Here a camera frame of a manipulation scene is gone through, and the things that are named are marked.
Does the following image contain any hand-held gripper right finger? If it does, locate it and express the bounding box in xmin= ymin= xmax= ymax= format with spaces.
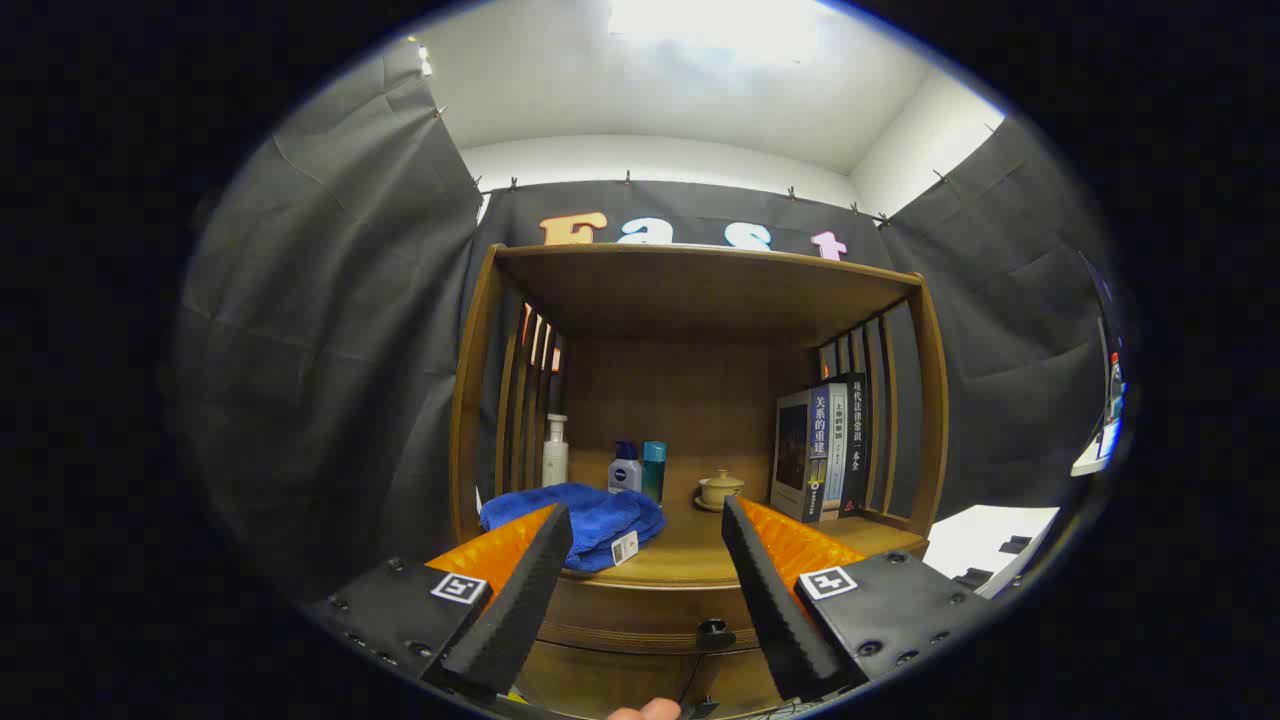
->
xmin=721 ymin=495 xmax=1001 ymax=703

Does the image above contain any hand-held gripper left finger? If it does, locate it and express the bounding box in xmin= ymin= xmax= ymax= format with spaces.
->
xmin=305 ymin=503 xmax=574 ymax=701

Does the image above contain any wooden drawer with black knob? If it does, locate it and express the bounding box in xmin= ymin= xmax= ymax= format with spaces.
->
xmin=533 ymin=572 xmax=791 ymax=661

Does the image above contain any wooden countertop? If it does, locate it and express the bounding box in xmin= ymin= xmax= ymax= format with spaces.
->
xmin=475 ymin=470 xmax=929 ymax=591

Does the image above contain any wooden cabinet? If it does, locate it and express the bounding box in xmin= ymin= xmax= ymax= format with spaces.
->
xmin=447 ymin=243 xmax=949 ymax=720

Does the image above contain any blue towel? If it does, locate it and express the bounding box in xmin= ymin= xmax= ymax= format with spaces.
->
xmin=479 ymin=483 xmax=667 ymax=574

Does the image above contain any beige lidded teacup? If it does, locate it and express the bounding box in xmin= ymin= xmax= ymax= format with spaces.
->
xmin=695 ymin=470 xmax=746 ymax=513

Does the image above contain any white pump bottle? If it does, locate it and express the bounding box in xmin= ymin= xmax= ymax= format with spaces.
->
xmin=541 ymin=413 xmax=570 ymax=489

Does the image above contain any thick book with blue spine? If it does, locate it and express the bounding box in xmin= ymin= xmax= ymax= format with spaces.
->
xmin=769 ymin=385 xmax=833 ymax=523

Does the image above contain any book with pale spine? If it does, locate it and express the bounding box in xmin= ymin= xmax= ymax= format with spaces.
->
xmin=822 ymin=381 xmax=850 ymax=519

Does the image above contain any white bottle with blue cap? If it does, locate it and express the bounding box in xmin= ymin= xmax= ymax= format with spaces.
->
xmin=608 ymin=441 xmax=643 ymax=495

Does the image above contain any book with black spine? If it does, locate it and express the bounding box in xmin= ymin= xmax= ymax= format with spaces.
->
xmin=840 ymin=372 xmax=871 ymax=517

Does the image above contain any white appliance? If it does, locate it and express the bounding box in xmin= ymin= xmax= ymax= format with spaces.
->
xmin=922 ymin=505 xmax=1061 ymax=599

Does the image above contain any black backdrop cloth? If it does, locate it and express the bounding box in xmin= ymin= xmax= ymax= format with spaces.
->
xmin=175 ymin=40 xmax=1121 ymax=601

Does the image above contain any white side table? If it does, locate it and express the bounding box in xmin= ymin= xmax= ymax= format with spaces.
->
xmin=1070 ymin=440 xmax=1121 ymax=478

